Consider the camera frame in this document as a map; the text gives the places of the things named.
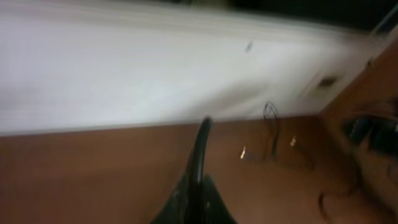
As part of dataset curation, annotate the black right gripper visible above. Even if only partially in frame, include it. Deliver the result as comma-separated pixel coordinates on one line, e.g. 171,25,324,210
341,116,397,157

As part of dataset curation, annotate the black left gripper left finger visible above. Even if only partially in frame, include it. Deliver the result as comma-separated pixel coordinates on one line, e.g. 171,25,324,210
151,175,189,224

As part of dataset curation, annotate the white wall socket plate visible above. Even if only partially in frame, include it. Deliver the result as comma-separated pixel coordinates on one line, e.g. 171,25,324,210
298,72,344,99

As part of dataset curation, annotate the thick black HDMI cable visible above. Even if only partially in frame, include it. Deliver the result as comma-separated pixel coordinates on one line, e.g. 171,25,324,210
186,116,214,224

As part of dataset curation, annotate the thin black USB cable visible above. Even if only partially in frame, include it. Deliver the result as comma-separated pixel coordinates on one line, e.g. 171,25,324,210
317,174,364,222

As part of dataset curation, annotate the thin black micro-USB cable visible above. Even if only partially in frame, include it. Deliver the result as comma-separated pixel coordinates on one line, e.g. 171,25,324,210
239,101,298,161

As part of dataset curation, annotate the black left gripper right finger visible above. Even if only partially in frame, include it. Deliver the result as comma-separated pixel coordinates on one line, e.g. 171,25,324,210
203,175,237,224

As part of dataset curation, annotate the wooden side panel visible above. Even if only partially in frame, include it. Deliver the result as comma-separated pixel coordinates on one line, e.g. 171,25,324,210
318,41,397,221

